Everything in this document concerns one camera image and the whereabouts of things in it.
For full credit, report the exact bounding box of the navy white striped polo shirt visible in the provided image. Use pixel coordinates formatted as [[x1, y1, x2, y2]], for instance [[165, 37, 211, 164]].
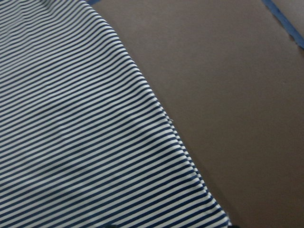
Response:
[[0, 0, 230, 228]]

